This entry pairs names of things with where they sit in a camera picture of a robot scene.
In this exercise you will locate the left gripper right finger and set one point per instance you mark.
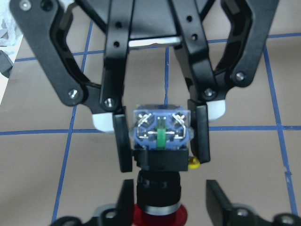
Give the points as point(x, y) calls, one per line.
point(224, 213)

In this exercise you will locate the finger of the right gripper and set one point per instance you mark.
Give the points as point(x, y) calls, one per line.
point(45, 25)

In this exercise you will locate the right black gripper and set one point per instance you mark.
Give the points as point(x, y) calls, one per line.
point(140, 23)

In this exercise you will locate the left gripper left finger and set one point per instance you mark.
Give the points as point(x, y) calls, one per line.
point(119, 214)

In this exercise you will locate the red emergency stop button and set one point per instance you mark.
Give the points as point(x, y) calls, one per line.
point(161, 134)

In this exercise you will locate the clear plastic bag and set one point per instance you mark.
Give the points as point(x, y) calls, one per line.
point(10, 33)

